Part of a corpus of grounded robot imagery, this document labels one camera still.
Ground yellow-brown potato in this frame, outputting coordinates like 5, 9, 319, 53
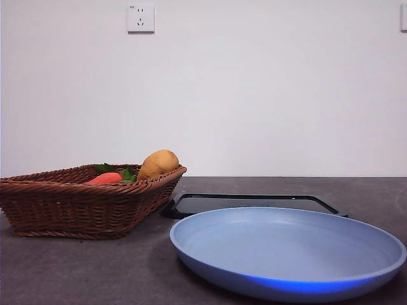
136, 149, 181, 182

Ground white wall socket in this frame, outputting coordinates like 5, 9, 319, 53
127, 4, 156, 34

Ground light blue round plate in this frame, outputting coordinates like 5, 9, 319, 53
169, 207, 407, 304

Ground brown wicker basket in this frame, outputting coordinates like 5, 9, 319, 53
0, 163, 188, 240

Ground orange carrot with green leaves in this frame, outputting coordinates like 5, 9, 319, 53
85, 163, 138, 185

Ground black rectangular tray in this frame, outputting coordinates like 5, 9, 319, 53
163, 193, 350, 219

